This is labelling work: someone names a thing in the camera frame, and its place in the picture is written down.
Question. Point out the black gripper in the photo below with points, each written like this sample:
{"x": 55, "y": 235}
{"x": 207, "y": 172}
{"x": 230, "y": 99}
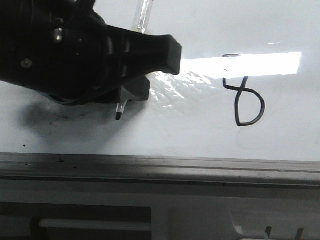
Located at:
{"x": 62, "y": 49}

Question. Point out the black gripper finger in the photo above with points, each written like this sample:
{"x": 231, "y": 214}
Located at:
{"x": 132, "y": 54}
{"x": 136, "y": 90}

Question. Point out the white black whiteboard marker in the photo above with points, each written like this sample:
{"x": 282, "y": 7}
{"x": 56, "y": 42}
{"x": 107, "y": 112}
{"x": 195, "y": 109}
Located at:
{"x": 140, "y": 25}

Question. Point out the white whiteboard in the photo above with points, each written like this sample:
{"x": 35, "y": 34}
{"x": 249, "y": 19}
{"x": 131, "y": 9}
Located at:
{"x": 248, "y": 88}

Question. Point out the grey aluminium whiteboard frame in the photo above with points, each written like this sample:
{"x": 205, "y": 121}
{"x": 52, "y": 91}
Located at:
{"x": 160, "y": 169}

